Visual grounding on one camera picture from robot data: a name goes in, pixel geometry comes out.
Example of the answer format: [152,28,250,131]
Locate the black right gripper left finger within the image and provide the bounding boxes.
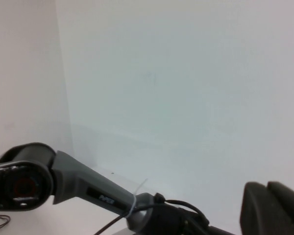
[239,181,294,235]

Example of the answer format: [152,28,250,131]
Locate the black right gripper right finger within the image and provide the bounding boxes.
[268,181,294,233]

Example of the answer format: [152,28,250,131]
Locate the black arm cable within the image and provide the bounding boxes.
[94,199,210,235]

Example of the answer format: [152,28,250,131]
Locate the thin dark wire loop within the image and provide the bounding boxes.
[0,214,11,229]

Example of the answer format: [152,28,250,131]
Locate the white zip tie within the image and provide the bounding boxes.
[123,178,149,219]

